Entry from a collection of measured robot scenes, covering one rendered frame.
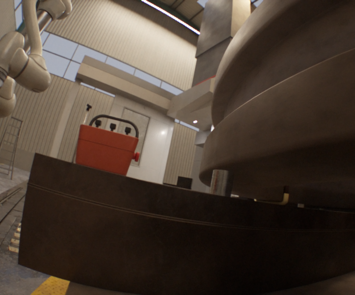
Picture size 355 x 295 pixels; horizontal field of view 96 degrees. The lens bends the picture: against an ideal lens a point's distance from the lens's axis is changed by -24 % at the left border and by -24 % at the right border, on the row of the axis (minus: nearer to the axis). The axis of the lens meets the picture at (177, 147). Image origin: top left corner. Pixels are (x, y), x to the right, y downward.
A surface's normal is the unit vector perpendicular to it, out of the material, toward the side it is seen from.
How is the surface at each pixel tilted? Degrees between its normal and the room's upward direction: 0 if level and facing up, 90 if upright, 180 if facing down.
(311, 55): 90
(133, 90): 90
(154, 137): 90
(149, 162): 90
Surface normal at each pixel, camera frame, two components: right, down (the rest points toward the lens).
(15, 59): 0.96, 0.23
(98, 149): 0.22, -0.07
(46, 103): 0.55, -0.09
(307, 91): -0.90, -0.25
